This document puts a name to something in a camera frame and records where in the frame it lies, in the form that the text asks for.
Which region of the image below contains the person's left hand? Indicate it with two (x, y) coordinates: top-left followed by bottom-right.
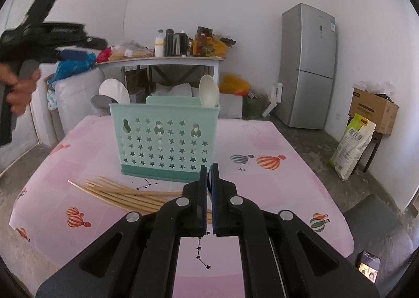
(1, 64), (41, 117)

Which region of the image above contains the blue plastic bag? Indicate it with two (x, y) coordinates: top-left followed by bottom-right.
(48, 53), (97, 90)

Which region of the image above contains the white appliance under cover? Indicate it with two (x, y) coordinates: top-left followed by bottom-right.
(54, 68), (105, 135)

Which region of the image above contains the red plastic bag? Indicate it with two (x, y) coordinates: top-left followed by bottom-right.
(96, 47), (112, 64)

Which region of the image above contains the teal perforated utensil basket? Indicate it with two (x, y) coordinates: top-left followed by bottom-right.
(109, 96), (219, 183)

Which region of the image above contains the white and grey ladle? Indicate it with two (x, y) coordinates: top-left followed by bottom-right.
(90, 78), (131, 111)

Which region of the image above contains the white plastic spoon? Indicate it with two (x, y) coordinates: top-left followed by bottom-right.
(199, 75), (219, 108)

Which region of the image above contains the white sack under table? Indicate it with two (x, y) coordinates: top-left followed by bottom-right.
(152, 83), (199, 97)

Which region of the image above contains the orange plastic bag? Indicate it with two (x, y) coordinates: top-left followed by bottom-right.
(219, 74), (251, 96)

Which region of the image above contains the white yellow rice bag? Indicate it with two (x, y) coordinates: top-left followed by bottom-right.
(329, 114), (376, 181)

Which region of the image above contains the white plastic bottle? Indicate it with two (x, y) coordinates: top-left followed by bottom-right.
(154, 29), (165, 58)

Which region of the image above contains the black thermos flask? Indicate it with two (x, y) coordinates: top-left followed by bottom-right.
(165, 29), (174, 57)

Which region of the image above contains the smartphone with lit screen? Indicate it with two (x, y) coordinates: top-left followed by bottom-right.
(355, 251), (381, 283)

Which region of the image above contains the white side table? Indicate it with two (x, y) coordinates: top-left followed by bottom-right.
(96, 56), (224, 92)

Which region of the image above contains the black electric kettle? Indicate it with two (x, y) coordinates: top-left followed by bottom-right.
(173, 31), (189, 56)

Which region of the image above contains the yellow snack bag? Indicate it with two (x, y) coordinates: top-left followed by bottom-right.
(192, 34), (229, 58)

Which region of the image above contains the brown cardboard box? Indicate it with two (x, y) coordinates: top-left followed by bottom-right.
(349, 88), (398, 136)

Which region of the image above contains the silver refrigerator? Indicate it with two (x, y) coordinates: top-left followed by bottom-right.
(275, 3), (337, 130)

